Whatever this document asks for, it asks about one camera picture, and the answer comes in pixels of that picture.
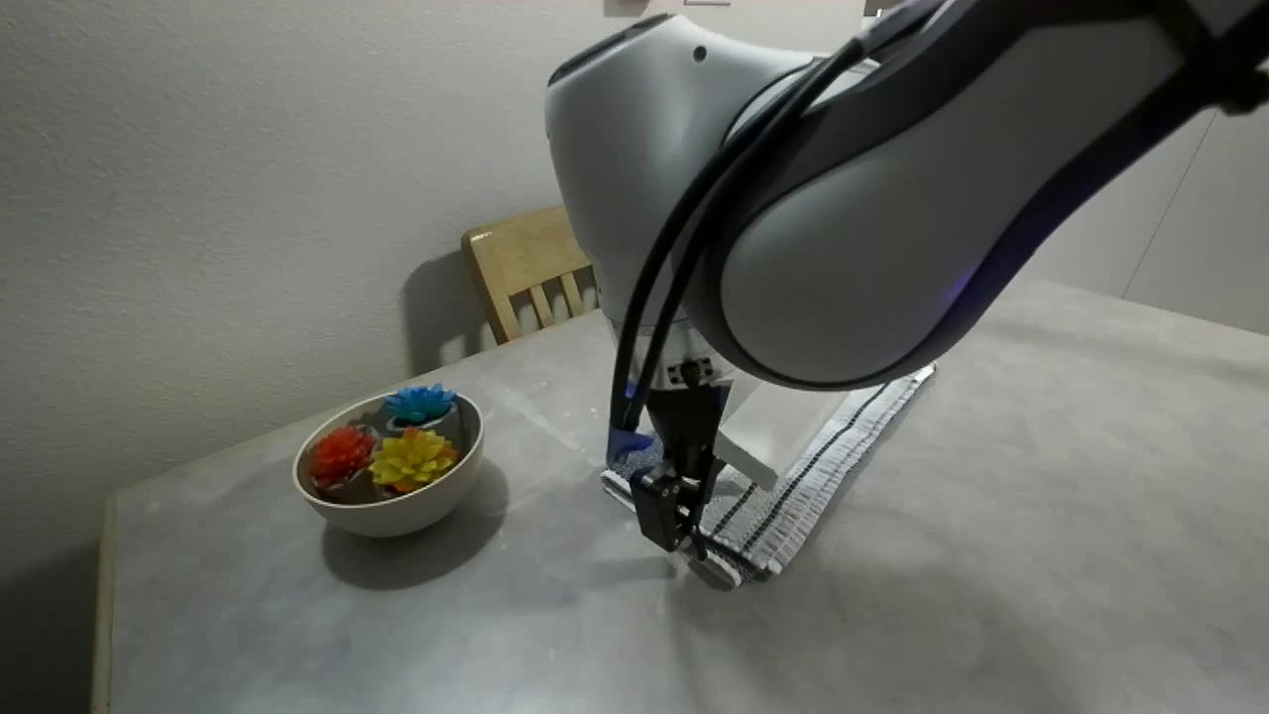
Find red flower decoration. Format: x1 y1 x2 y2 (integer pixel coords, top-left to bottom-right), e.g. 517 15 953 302
309 428 374 486

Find beige bowl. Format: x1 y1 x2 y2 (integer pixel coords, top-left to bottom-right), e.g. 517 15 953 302
292 387 482 540

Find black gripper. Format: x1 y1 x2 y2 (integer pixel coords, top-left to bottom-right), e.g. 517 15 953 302
632 356 728 555

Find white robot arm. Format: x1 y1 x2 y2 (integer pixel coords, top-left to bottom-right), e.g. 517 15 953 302
547 0 1269 555

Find blue flower decoration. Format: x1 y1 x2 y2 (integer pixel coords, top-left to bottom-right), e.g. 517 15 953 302
384 386 454 424

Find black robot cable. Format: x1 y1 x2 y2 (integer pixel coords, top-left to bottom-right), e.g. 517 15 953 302
601 35 877 469

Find blue white striped towel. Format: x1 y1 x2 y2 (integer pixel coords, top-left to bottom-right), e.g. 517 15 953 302
599 370 936 589

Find beige wooden chair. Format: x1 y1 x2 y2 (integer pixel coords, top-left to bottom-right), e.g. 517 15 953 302
458 206 599 342

